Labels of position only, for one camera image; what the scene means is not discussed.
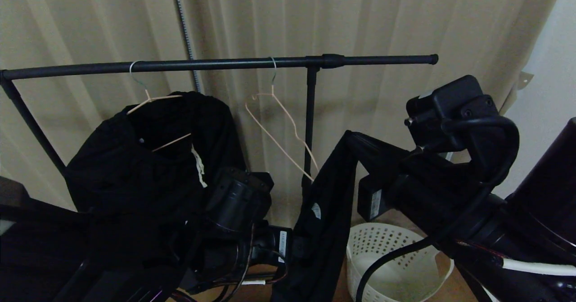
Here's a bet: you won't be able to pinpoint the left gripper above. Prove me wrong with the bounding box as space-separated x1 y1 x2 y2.
254 226 311 266

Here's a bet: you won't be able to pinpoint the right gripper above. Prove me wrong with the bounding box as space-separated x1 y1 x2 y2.
358 162 455 230

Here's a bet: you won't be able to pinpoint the black garment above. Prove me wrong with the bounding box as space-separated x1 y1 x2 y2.
270 130 414 302

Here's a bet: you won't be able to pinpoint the black shorts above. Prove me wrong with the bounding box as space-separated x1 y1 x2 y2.
65 90 247 266

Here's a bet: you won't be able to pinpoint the pink clothes hanger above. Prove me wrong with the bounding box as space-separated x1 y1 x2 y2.
244 57 320 182
127 61 192 153

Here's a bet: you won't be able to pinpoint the white laundry basket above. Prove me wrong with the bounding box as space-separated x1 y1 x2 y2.
346 222 455 302

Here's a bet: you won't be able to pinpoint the black clothes rack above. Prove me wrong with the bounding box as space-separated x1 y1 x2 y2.
0 54 439 190

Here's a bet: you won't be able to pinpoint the beige curtain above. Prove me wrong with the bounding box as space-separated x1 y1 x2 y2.
0 0 567 230

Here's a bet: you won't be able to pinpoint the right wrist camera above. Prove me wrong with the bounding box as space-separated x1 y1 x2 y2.
404 75 500 154

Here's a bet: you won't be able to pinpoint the black cable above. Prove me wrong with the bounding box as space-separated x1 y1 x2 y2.
355 115 520 302

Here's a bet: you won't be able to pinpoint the pale wall hook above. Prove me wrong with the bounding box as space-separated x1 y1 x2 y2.
515 71 535 90

